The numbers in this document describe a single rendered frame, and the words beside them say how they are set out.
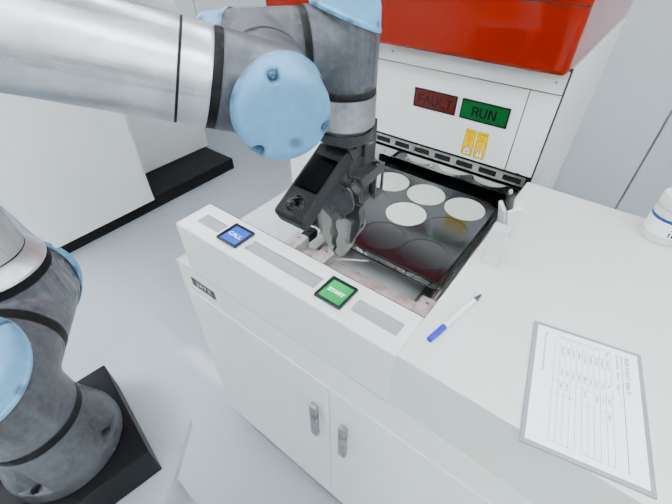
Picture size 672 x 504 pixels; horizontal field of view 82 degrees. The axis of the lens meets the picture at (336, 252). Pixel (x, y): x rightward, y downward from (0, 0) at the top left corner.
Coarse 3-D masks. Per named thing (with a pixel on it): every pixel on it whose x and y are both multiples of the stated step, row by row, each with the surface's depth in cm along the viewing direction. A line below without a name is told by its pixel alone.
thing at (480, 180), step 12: (384, 144) 115; (396, 156) 114; (408, 156) 111; (420, 156) 110; (432, 168) 108; (444, 168) 106; (456, 168) 105; (468, 180) 103; (480, 180) 101; (492, 180) 100; (504, 192) 99; (516, 192) 97; (492, 204) 104
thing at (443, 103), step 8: (416, 96) 101; (424, 96) 100; (432, 96) 98; (440, 96) 97; (448, 96) 96; (416, 104) 102; (424, 104) 101; (432, 104) 99; (440, 104) 98; (448, 104) 97; (448, 112) 98
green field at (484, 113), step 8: (464, 104) 94; (472, 104) 93; (480, 104) 92; (464, 112) 95; (472, 112) 94; (480, 112) 93; (488, 112) 92; (496, 112) 91; (504, 112) 90; (480, 120) 94; (488, 120) 93; (496, 120) 92; (504, 120) 91
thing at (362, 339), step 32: (192, 224) 83; (224, 224) 83; (192, 256) 88; (224, 256) 77; (256, 256) 75; (288, 256) 75; (224, 288) 86; (256, 288) 76; (288, 288) 69; (288, 320) 75; (320, 320) 67; (352, 320) 63; (384, 320) 64; (416, 320) 63; (320, 352) 73; (352, 352) 66; (384, 352) 60; (384, 384) 65
